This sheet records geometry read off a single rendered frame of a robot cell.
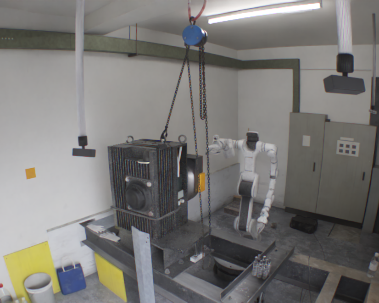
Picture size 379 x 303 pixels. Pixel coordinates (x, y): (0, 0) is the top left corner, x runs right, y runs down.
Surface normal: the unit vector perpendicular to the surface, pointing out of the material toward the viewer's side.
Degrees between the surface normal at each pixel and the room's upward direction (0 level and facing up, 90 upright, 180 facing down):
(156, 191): 90
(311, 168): 90
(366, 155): 90
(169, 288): 90
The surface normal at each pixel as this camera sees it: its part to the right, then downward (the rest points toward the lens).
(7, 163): 0.75, 0.13
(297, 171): -0.66, 0.18
